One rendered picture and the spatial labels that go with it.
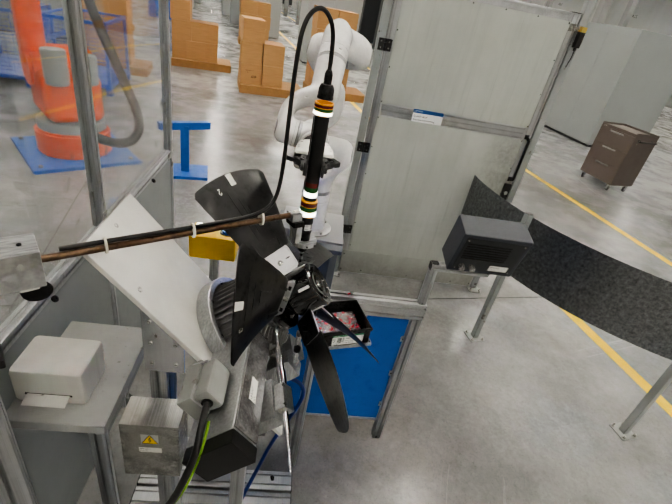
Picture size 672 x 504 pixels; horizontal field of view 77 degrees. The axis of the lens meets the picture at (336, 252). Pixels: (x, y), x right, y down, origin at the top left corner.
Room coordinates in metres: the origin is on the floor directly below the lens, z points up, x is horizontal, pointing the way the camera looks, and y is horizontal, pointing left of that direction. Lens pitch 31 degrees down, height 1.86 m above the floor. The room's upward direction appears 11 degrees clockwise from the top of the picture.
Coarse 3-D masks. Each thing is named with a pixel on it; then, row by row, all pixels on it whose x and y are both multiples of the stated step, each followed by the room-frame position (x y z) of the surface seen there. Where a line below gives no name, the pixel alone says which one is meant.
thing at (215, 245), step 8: (216, 232) 1.29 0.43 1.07; (192, 240) 1.24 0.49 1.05; (200, 240) 1.24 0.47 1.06; (208, 240) 1.24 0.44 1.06; (216, 240) 1.25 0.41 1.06; (224, 240) 1.25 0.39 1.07; (232, 240) 1.26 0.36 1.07; (192, 248) 1.24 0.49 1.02; (200, 248) 1.24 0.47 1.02; (208, 248) 1.24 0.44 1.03; (216, 248) 1.25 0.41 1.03; (224, 248) 1.25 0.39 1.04; (232, 248) 1.26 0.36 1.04; (192, 256) 1.24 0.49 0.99; (200, 256) 1.24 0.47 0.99; (208, 256) 1.24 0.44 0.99; (216, 256) 1.25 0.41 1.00; (224, 256) 1.25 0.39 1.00; (232, 256) 1.26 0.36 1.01
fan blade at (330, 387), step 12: (312, 348) 0.79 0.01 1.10; (324, 348) 0.75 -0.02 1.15; (312, 360) 0.78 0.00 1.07; (324, 360) 0.74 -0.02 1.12; (324, 372) 0.73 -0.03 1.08; (336, 372) 0.67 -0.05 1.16; (324, 384) 0.73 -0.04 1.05; (336, 384) 0.67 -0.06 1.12; (324, 396) 0.73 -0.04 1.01; (336, 396) 0.67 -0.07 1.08; (336, 408) 0.67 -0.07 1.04; (336, 420) 0.68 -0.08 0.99; (348, 420) 0.58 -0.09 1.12
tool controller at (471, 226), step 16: (464, 224) 1.40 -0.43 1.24; (480, 224) 1.42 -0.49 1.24; (496, 224) 1.44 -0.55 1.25; (512, 224) 1.46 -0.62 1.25; (448, 240) 1.46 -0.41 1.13; (464, 240) 1.36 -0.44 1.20; (480, 240) 1.36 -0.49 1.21; (496, 240) 1.37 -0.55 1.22; (512, 240) 1.38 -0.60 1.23; (528, 240) 1.40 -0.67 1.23; (448, 256) 1.42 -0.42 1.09; (464, 256) 1.38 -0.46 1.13; (480, 256) 1.39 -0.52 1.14; (496, 256) 1.39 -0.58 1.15; (512, 256) 1.40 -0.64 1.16; (480, 272) 1.42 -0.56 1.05; (496, 272) 1.42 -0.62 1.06; (512, 272) 1.43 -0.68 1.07
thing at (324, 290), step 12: (312, 264) 0.93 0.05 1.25; (288, 276) 0.88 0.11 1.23; (300, 276) 0.87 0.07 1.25; (312, 276) 0.88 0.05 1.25; (300, 288) 0.84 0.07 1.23; (312, 288) 0.84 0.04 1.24; (324, 288) 0.91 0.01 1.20; (288, 300) 0.83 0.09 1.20; (300, 300) 0.83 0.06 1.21; (312, 300) 0.83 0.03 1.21; (324, 300) 0.85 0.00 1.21; (288, 312) 0.84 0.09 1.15; (300, 312) 0.83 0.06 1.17; (288, 324) 0.82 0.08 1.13
